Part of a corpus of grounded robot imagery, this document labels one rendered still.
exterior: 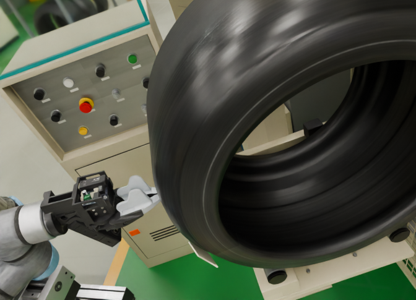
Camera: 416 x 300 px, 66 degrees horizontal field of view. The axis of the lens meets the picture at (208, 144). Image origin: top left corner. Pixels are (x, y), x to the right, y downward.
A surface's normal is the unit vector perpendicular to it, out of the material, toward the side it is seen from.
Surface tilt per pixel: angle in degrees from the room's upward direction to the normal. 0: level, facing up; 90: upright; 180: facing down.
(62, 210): 89
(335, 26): 42
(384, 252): 0
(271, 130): 90
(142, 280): 0
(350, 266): 0
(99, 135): 90
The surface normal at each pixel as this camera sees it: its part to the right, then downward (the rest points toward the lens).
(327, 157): -0.40, -0.09
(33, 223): 0.01, -0.13
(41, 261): 0.83, 0.33
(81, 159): 0.19, 0.61
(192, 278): -0.28, -0.72
